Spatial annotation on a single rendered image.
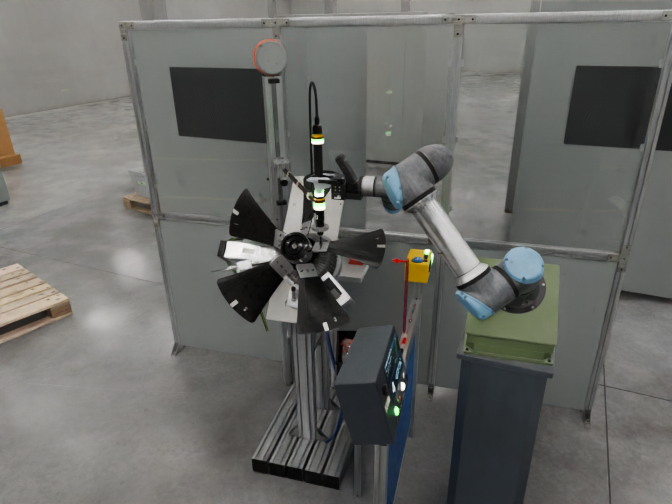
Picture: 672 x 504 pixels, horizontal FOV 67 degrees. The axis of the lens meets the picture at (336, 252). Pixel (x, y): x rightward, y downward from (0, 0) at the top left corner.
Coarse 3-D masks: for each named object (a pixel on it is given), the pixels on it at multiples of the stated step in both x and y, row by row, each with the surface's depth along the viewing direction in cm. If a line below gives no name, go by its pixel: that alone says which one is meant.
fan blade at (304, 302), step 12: (300, 288) 197; (312, 288) 199; (324, 288) 203; (300, 300) 195; (312, 300) 196; (324, 300) 199; (336, 300) 202; (300, 312) 193; (312, 312) 194; (324, 312) 196; (336, 312) 198; (300, 324) 191; (312, 324) 193; (336, 324) 196
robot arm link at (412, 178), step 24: (408, 168) 150; (432, 168) 150; (408, 192) 150; (432, 192) 151; (432, 216) 151; (432, 240) 154; (456, 240) 151; (456, 264) 152; (480, 264) 152; (480, 288) 149; (504, 288) 149; (480, 312) 149
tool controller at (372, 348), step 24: (360, 336) 140; (384, 336) 137; (360, 360) 129; (384, 360) 127; (336, 384) 122; (360, 384) 120; (384, 384) 123; (360, 408) 123; (384, 408) 122; (360, 432) 126; (384, 432) 124
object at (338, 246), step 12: (336, 240) 208; (348, 240) 206; (360, 240) 204; (372, 240) 203; (384, 240) 202; (336, 252) 198; (348, 252) 198; (360, 252) 197; (372, 252) 197; (384, 252) 197; (372, 264) 193
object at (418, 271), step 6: (414, 252) 229; (420, 252) 229; (414, 264) 219; (420, 264) 218; (426, 264) 218; (414, 270) 220; (420, 270) 219; (426, 270) 218; (408, 276) 222; (414, 276) 221; (420, 276) 220; (426, 276) 220; (420, 282) 222; (426, 282) 221
